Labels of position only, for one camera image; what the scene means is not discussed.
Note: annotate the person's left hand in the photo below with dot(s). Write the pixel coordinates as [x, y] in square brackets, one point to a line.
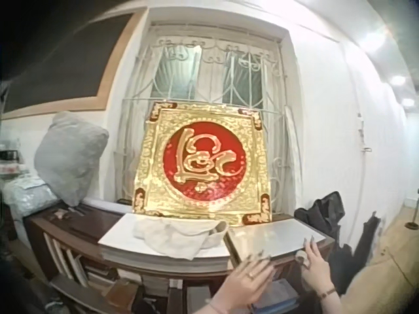
[247, 286]

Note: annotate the person's right hand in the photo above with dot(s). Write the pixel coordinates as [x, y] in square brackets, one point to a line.
[317, 273]

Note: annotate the person's left fingers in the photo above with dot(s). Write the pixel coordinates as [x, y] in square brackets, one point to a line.
[257, 263]

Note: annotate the grey board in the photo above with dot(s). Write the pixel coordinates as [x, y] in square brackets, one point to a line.
[271, 237]

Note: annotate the blue box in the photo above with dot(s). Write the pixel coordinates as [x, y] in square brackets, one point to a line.
[275, 294]

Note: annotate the black bag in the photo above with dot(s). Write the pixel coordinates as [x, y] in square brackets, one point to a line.
[327, 212]

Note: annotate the white cloth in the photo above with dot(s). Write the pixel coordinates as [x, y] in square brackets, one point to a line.
[173, 235]

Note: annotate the gold and red plaque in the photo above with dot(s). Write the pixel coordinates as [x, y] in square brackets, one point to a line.
[203, 163]

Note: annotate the stack of white sheets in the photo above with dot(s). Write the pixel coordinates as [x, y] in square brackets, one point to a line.
[121, 238]

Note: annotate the row of books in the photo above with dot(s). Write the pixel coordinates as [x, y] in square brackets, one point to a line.
[73, 261]

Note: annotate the dark wooden shelf desk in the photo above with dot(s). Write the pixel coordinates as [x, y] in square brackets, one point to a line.
[75, 225]

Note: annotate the white iron window grille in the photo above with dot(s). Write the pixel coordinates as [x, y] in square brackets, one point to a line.
[209, 75]

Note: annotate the grey plastic bag bundle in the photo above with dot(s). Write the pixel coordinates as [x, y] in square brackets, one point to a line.
[70, 157]

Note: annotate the bubble wrap bundle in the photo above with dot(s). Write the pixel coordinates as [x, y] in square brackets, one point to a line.
[23, 199]

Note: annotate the dark wood-framed wall board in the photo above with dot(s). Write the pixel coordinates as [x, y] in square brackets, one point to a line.
[65, 62]

